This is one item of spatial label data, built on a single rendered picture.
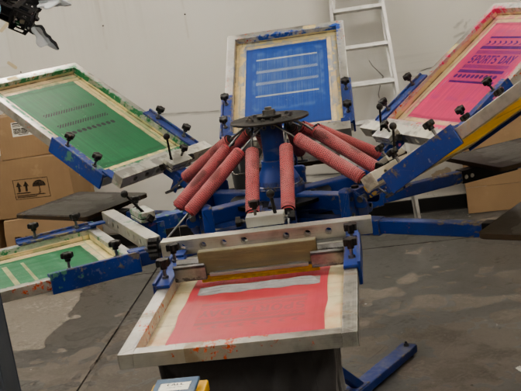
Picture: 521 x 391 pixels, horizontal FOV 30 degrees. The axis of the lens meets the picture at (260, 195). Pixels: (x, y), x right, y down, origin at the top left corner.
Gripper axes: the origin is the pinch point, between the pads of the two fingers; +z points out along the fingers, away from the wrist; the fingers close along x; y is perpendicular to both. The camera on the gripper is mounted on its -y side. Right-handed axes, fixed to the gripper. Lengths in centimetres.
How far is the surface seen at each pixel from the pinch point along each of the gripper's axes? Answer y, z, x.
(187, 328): 51, 63, -40
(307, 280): 20, 90, -34
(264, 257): 13, 77, -38
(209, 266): 16, 63, -47
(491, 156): -124, 160, -51
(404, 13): -396, 135, -122
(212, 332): 54, 69, -35
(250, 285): 22, 76, -43
